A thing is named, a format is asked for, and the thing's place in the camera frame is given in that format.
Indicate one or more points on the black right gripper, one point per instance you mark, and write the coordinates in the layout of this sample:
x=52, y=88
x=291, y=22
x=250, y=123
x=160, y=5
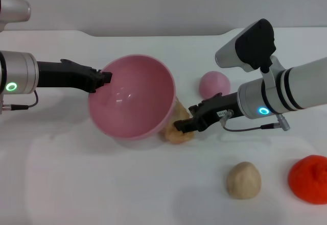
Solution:
x=217, y=107

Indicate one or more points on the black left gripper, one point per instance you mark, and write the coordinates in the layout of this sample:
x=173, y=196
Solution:
x=66, y=78

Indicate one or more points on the ridged orange bread loaf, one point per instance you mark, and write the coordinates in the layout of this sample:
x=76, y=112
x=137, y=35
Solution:
x=176, y=135

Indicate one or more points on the pink plastic bowl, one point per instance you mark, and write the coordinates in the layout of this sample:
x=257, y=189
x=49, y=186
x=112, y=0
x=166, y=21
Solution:
x=132, y=100

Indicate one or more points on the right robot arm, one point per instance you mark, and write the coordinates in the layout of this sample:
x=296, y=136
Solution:
x=286, y=92

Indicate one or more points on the pink round bun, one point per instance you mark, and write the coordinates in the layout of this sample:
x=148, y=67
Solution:
x=214, y=84

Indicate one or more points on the beige round bun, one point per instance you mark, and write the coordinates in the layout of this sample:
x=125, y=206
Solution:
x=244, y=181

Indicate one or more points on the orange-red swirl bun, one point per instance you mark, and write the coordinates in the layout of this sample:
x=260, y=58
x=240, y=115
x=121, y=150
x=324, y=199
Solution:
x=309, y=180

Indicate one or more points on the right wrist camera housing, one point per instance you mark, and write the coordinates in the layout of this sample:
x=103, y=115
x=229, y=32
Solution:
x=250, y=46

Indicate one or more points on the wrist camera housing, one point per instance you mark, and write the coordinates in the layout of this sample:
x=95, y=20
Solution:
x=250, y=46
x=12, y=8

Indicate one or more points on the left wrist camera housing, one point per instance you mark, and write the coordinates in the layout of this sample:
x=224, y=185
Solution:
x=12, y=8

